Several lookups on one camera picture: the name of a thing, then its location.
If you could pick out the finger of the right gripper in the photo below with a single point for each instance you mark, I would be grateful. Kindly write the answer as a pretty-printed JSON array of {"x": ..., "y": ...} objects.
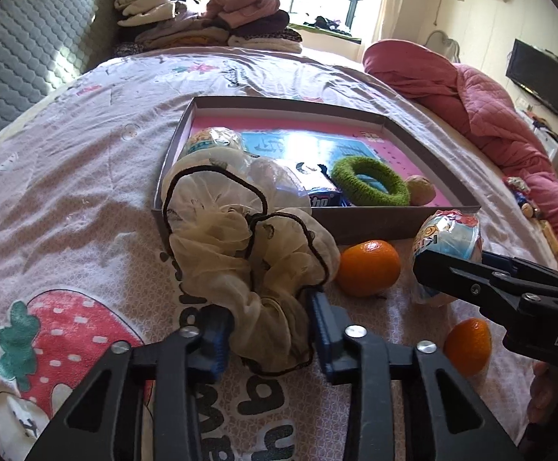
[
  {"x": 494, "y": 292},
  {"x": 521, "y": 269}
]

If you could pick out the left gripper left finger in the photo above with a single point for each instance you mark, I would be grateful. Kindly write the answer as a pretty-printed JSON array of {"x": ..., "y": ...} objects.
[{"x": 102, "y": 419}]

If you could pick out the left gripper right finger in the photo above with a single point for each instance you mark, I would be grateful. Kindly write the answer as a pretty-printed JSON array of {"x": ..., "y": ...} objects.
[{"x": 444, "y": 417}]

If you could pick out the red blue toy egg packet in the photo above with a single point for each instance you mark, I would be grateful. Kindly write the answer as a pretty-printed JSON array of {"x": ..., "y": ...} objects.
[{"x": 451, "y": 232}]

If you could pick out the brown walnut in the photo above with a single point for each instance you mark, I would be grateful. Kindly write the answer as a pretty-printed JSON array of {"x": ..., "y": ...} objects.
[{"x": 421, "y": 190}]

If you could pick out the green fuzzy scrunchie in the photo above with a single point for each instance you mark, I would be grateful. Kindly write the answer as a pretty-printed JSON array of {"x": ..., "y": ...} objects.
[{"x": 366, "y": 181}]

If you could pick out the cream organza scrunchie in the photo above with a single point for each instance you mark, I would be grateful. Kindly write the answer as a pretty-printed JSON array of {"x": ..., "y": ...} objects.
[{"x": 243, "y": 235}]

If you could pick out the blue Oreo cookie packet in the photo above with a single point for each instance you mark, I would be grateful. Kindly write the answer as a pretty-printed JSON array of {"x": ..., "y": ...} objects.
[{"x": 327, "y": 197}]

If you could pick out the operator hand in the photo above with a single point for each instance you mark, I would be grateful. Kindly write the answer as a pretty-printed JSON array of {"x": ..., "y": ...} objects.
[{"x": 543, "y": 392}]

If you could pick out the small toys at bedside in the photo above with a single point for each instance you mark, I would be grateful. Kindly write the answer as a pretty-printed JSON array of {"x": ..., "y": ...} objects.
[{"x": 522, "y": 194}]

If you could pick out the orange tangerine near box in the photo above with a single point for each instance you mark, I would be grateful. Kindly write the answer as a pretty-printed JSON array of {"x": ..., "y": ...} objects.
[{"x": 368, "y": 268}]

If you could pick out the grey cardboard box lid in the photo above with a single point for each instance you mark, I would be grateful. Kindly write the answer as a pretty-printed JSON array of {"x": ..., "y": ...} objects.
[{"x": 307, "y": 132}]

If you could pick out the pink quilted blanket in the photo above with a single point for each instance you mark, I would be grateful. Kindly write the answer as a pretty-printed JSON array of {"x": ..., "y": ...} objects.
[{"x": 474, "y": 105}]

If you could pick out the clothes on window sill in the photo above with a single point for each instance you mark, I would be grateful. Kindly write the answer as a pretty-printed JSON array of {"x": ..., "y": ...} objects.
[{"x": 326, "y": 24}]

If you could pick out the pile of folded clothes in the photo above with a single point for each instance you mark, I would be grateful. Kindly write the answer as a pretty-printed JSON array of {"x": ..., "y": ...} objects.
[{"x": 146, "y": 25}]

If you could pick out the grey quilted headboard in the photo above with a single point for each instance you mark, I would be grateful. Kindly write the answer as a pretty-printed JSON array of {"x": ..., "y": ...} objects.
[{"x": 46, "y": 44}]

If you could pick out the black wall television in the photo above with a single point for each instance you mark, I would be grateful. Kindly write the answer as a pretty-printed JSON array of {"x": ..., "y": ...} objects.
[{"x": 536, "y": 72}]

